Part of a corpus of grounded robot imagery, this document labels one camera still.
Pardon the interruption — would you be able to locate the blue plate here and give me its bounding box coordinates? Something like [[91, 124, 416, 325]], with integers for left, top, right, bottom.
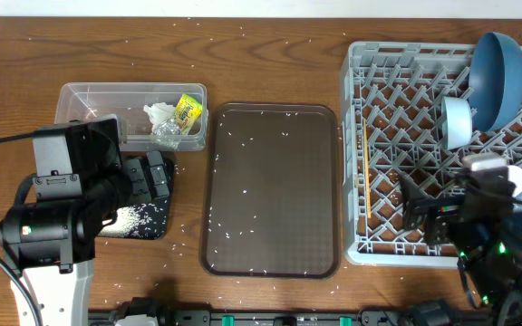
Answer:
[[469, 32, 522, 132]]

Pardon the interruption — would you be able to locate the black square bin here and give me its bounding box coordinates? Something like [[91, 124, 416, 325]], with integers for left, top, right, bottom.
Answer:
[[100, 151, 174, 240]]

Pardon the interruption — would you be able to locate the clear plastic bin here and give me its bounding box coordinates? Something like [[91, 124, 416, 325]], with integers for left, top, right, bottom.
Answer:
[[54, 82, 208, 152]]

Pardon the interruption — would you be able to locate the white tissue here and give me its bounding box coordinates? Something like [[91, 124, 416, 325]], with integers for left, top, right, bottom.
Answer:
[[143, 102, 176, 130]]

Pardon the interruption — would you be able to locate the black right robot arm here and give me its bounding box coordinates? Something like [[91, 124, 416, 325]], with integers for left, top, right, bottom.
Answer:
[[399, 168, 522, 325]]

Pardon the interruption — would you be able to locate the light blue rice bowl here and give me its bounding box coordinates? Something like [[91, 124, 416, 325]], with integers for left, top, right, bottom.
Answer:
[[440, 97, 472, 150]]

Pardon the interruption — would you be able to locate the green snack wrapper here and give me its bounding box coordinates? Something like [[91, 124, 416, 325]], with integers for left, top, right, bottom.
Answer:
[[173, 94, 203, 135]]

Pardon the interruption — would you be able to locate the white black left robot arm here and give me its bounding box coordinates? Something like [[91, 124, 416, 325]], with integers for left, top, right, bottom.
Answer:
[[0, 115, 173, 325]]

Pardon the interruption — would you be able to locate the pile of white rice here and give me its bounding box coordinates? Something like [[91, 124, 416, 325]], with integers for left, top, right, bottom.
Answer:
[[100, 199, 170, 240]]

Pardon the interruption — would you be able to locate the dark brown tray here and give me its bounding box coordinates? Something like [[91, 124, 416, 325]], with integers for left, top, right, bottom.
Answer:
[[199, 103, 341, 279]]

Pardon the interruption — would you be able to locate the aluminium foil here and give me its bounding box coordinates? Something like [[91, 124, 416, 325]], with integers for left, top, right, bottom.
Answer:
[[150, 118, 181, 150]]

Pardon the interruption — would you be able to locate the grey dishwasher rack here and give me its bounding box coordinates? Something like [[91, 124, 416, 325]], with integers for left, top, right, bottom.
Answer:
[[340, 42, 522, 268]]

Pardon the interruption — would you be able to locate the pink cup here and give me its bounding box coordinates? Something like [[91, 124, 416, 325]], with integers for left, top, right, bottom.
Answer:
[[507, 165, 522, 197]]

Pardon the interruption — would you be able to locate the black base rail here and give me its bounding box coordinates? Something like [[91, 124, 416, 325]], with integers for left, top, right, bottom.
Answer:
[[88, 296, 488, 326]]

